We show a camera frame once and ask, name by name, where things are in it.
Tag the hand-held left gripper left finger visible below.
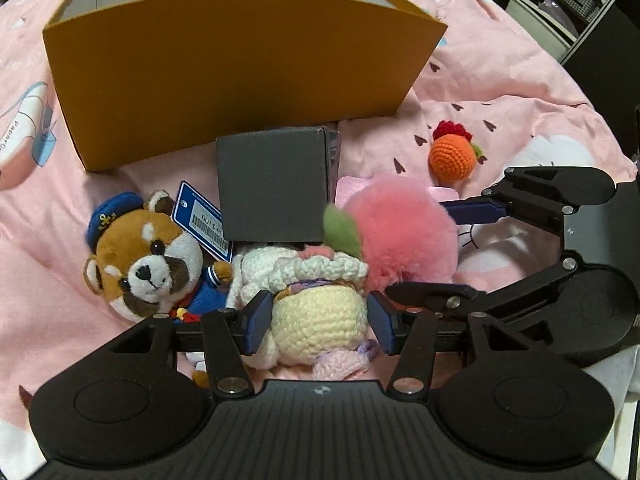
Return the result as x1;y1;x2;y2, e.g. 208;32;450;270
105;289;274;397

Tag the orange crochet fruit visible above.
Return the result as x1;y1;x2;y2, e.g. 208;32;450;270
428;120;486;177

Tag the pink pouch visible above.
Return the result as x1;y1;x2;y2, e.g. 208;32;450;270
334;175;461;208

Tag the pink fluffy peach pom-pom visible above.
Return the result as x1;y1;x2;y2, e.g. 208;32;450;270
322;174;460;293

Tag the red panda plush toy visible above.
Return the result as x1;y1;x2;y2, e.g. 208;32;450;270
82;180;236;326

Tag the white plastic bin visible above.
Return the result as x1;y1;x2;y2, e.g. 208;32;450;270
505;0;578;61

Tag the orange cardboard box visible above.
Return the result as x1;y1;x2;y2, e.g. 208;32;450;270
41;0;448;173

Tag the dark grey box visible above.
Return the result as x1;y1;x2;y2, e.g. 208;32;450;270
216;126;343;243

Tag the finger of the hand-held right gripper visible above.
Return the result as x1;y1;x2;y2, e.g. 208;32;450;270
384;257;582;319
439;166;574;234

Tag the cream crochet doll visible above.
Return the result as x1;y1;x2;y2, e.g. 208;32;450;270
227;245;378;381

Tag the dark shelf unit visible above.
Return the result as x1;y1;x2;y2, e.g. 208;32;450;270
492;0;640;81

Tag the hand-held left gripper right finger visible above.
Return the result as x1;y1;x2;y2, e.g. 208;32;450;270
367;291;540;397

